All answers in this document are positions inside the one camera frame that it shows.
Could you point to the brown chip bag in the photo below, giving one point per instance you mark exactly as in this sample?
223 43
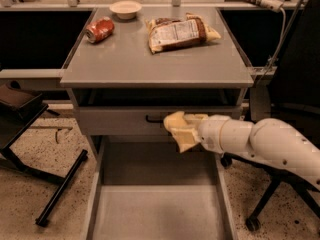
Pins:
166 34

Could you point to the black office chair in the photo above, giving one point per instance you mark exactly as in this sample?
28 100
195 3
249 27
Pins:
293 93

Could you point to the grey drawer cabinet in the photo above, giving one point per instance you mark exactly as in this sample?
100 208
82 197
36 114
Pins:
121 71

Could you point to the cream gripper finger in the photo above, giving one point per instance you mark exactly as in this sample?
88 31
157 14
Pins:
186 138
194 118

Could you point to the open grey middle drawer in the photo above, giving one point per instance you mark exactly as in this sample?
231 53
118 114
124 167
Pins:
150 191

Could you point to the closed grey upper drawer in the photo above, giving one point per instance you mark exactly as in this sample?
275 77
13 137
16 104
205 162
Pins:
138 120

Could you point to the red soda can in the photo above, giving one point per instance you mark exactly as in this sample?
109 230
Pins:
99 30

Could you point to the white paper bowl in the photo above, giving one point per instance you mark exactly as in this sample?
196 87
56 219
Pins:
125 10

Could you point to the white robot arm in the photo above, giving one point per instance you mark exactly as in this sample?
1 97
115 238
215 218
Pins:
270 141

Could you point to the yellow sponge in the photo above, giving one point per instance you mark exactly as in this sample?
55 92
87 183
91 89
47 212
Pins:
174 120

